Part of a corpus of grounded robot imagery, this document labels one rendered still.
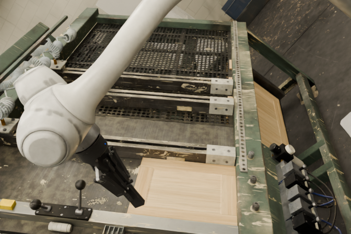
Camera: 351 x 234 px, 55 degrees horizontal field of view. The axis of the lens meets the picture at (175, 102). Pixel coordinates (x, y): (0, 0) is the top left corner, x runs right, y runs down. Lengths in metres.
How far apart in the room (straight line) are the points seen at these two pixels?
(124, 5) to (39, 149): 4.51
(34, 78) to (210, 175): 0.91
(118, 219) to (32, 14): 5.99
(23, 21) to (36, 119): 6.54
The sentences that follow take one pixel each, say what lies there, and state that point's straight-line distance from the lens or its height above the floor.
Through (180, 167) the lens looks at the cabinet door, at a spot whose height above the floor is 1.08.
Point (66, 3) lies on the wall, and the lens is 6.73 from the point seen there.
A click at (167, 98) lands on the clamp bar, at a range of 1.77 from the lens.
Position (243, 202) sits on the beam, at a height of 0.89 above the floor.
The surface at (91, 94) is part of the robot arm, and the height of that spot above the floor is 1.59.
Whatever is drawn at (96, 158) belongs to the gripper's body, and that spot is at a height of 1.49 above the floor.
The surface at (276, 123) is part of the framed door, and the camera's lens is 2.52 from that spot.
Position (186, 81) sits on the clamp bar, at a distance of 1.92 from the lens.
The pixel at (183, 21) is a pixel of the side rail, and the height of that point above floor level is 1.22.
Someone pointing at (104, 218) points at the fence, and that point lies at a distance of 1.30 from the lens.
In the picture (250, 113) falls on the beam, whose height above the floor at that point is 0.84.
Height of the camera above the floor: 1.62
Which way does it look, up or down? 15 degrees down
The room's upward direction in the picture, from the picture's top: 57 degrees counter-clockwise
